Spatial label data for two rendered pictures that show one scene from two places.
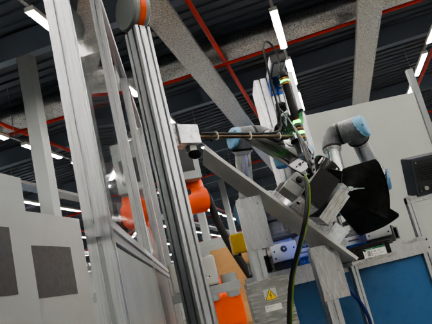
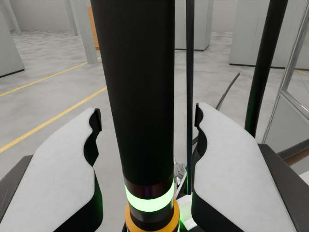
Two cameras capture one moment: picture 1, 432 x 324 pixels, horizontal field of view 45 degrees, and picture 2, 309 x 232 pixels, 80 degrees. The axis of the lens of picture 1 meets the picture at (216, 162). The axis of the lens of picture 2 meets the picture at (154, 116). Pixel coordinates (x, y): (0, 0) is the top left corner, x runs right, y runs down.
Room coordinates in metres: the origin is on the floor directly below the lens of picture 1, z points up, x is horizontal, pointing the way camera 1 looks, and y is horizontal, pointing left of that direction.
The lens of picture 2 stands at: (2.27, -0.35, 1.56)
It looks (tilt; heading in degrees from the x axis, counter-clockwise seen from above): 31 degrees down; 196
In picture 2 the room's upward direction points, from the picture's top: 3 degrees counter-clockwise
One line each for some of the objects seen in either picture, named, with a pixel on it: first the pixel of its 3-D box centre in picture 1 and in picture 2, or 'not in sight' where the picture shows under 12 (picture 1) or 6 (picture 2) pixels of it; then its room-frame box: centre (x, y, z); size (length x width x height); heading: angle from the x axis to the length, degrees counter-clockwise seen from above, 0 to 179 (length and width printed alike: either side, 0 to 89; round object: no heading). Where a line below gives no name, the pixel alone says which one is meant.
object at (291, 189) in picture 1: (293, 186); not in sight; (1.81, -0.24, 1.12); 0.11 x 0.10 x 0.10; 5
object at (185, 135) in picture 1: (182, 137); not in sight; (1.78, 0.09, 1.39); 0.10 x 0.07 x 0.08; 130
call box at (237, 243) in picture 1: (247, 242); not in sight; (2.52, -0.06, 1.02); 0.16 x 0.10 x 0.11; 95
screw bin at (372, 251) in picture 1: (360, 254); not in sight; (2.40, -0.53, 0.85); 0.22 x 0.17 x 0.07; 110
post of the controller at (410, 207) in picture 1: (413, 216); not in sight; (2.60, -0.88, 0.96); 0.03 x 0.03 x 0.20; 5
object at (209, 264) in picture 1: (193, 274); not in sight; (1.95, 0.18, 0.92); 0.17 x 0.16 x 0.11; 95
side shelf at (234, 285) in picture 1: (206, 292); not in sight; (2.02, 0.15, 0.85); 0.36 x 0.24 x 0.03; 5
